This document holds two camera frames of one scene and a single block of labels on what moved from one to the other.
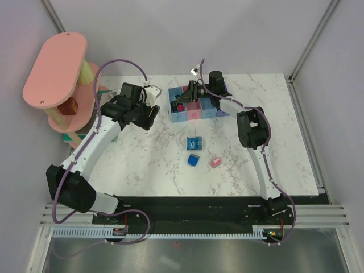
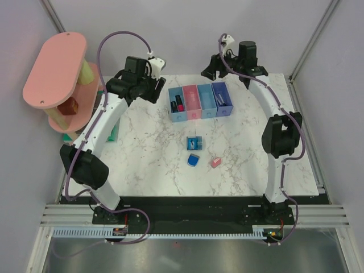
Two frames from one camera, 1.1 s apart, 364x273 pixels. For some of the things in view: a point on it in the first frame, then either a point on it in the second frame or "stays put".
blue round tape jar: (194, 143) stays put
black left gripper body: (142, 112) → (148, 85)
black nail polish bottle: (174, 107) stays put
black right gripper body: (195, 91) → (216, 62)
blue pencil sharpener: (193, 160) stays put
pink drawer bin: (194, 110) stays put
